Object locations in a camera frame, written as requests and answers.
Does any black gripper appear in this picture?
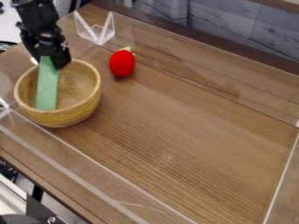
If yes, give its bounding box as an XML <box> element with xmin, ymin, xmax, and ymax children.
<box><xmin>14</xmin><ymin>5</ymin><xmax>70</xmax><ymax>70</ymax></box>

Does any green rectangular block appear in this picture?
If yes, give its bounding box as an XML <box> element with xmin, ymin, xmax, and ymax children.
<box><xmin>36</xmin><ymin>56</ymin><xmax>60</xmax><ymax>110</ymax></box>

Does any brown wooden bowl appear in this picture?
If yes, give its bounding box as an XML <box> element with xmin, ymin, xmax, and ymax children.
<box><xmin>13</xmin><ymin>59</ymin><xmax>101</xmax><ymax>128</ymax></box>

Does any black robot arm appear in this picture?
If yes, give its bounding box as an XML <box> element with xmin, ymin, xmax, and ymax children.
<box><xmin>9</xmin><ymin>0</ymin><xmax>70</xmax><ymax>70</ymax></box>

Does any red plush strawberry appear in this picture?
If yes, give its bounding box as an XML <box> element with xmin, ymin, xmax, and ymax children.
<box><xmin>108</xmin><ymin>46</ymin><xmax>136</xmax><ymax>78</ymax></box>

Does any black table leg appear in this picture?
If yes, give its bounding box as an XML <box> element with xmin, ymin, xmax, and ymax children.
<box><xmin>32</xmin><ymin>185</ymin><xmax>42</xmax><ymax>202</ymax></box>

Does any clear acrylic corner bracket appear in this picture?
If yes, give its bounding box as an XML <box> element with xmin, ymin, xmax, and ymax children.
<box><xmin>73</xmin><ymin>10</ymin><xmax>116</xmax><ymax>46</ymax></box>

